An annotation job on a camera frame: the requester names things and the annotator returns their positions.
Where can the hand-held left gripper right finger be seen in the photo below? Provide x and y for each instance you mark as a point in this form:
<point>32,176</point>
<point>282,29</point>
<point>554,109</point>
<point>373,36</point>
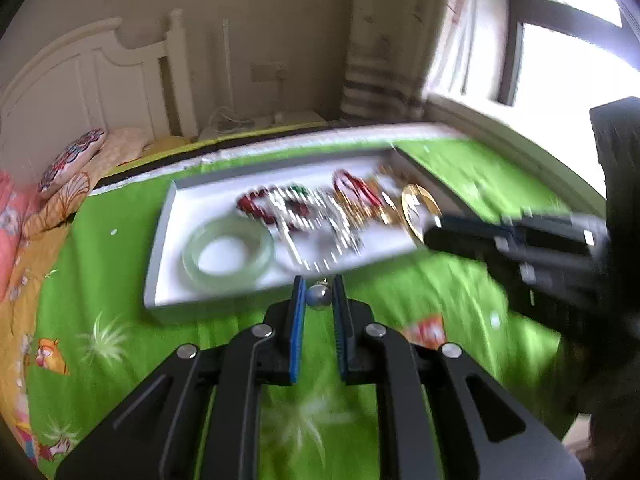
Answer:
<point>340,330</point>

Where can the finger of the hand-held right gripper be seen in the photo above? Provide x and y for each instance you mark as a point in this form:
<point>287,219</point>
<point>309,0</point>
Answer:
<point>465,235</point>

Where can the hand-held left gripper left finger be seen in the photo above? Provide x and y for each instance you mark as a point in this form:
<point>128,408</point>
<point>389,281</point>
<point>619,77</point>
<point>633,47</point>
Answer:
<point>297,330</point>

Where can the pearl pendant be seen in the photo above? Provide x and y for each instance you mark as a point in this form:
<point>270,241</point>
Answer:
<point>317,297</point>

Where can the gold bangle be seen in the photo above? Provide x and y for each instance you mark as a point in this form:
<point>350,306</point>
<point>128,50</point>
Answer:
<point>412,195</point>

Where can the grey shallow tray box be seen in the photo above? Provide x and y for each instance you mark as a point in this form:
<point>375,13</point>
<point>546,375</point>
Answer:
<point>210,205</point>

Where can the person's right forearm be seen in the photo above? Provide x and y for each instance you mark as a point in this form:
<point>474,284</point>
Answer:
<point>610,385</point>

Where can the white window sill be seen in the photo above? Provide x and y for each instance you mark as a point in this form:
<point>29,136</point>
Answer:
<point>500,135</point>

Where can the pale green jade bangle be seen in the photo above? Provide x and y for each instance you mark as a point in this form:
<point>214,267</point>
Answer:
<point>192,265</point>

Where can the green printed cloth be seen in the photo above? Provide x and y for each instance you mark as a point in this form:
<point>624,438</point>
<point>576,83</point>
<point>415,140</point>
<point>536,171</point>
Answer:
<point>125,260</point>

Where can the striped printed curtain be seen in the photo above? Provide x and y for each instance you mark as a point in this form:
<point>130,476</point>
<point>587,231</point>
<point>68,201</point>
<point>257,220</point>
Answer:
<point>370,60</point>

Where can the beige pillow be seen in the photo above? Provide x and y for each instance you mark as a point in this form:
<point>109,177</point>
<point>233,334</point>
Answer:
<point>125,142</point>

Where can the yellow printed bedsheet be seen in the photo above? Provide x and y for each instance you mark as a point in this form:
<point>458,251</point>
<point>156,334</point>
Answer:
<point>35,270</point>

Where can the colourful patterned pillow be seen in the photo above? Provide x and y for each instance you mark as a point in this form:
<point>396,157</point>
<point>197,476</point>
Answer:
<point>70,160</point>

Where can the pink floral quilt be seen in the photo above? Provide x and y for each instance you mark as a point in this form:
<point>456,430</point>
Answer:
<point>10,230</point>

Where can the white headboard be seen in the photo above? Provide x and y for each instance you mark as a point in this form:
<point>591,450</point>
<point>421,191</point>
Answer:
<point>100,85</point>

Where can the dark window frame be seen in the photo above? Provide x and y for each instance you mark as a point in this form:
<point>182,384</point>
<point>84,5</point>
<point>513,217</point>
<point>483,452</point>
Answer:
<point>515,60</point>

